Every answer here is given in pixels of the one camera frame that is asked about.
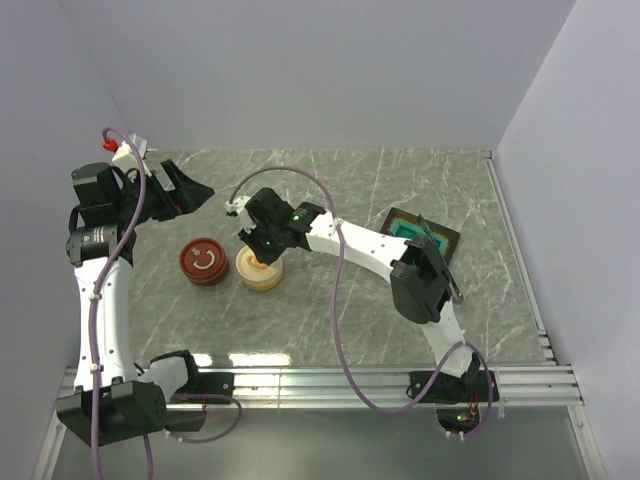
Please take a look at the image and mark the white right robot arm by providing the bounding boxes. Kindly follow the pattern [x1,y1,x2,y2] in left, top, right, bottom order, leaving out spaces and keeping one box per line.
[226,187,480,404]

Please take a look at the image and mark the red round lid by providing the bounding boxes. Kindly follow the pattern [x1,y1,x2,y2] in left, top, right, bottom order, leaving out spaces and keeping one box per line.
[179,237,228,270]

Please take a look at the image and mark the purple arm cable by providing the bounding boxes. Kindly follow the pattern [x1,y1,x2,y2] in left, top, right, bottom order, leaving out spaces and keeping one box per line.
[228,167,495,441]
[89,127,244,480]

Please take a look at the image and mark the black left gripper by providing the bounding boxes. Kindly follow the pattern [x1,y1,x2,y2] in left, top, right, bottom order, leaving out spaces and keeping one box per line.
[114,158,213,226]

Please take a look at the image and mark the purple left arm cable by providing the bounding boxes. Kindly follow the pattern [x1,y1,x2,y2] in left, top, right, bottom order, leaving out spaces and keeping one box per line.
[89,127,244,480]

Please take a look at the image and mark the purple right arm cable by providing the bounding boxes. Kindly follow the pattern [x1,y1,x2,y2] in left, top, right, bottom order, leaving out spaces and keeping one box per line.
[228,167,495,441]

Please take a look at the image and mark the cream round lid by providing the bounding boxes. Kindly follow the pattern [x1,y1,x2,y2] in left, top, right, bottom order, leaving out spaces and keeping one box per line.
[235,246,284,283]

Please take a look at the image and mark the teal square ceramic plate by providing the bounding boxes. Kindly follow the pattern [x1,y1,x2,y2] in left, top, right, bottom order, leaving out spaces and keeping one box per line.
[379,207,461,265]

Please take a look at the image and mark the brown steel-lined container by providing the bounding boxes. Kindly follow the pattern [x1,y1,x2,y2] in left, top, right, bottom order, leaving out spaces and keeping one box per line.
[181,261,229,286]

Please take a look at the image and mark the cream round container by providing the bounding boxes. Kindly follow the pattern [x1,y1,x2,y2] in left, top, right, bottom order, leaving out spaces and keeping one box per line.
[242,273,283,291]

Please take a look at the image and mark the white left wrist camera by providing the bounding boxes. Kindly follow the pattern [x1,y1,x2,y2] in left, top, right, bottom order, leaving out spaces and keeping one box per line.
[102,134,148,172]

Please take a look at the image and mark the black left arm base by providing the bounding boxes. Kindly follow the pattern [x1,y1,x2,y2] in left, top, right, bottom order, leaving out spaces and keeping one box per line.
[166,372,234,434]

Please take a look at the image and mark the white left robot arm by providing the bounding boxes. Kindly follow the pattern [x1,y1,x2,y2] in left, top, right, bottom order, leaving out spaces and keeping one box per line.
[56,160,214,446]

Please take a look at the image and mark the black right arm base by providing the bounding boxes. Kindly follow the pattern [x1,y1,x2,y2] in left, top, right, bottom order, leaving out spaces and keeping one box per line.
[406,370,500,405]

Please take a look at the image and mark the steel serving tongs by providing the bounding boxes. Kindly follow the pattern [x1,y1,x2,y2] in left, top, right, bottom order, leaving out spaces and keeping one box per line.
[418,214,464,304]

